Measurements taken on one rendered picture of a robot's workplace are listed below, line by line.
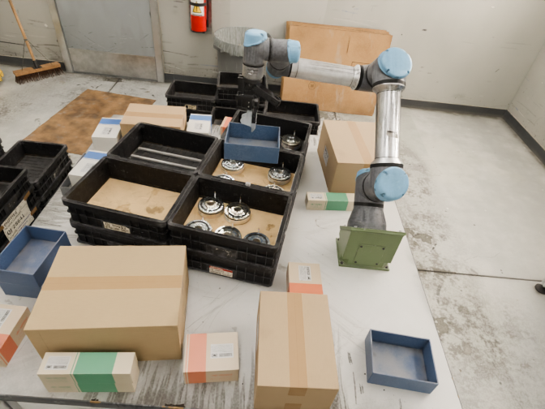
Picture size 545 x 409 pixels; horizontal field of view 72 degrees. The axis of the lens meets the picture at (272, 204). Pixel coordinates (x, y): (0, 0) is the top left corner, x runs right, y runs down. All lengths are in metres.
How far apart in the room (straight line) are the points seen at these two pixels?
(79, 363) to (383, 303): 1.02
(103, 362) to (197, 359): 0.26
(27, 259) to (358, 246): 1.20
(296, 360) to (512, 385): 1.57
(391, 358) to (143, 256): 0.88
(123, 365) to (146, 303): 0.17
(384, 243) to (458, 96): 3.55
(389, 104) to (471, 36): 3.27
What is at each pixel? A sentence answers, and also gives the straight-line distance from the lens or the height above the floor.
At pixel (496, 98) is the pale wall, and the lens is 5.09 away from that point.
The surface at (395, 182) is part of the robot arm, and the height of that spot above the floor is 1.12.
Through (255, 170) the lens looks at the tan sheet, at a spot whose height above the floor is 0.83.
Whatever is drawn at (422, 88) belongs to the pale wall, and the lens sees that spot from 4.70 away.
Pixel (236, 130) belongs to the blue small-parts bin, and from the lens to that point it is 1.51.
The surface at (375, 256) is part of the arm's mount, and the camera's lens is 1.55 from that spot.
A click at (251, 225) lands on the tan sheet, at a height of 0.83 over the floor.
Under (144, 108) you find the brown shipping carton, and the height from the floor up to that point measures 0.86.
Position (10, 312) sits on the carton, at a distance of 1.46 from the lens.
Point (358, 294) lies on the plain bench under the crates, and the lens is 1.51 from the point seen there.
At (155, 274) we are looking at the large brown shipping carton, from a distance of 1.24.
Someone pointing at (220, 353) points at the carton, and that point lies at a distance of 1.22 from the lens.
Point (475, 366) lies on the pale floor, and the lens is 2.45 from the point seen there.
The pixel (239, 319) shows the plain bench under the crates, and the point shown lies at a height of 0.70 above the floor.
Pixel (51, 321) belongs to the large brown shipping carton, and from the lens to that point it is 1.23.
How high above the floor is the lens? 1.87
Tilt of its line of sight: 41 degrees down
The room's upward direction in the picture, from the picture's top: 7 degrees clockwise
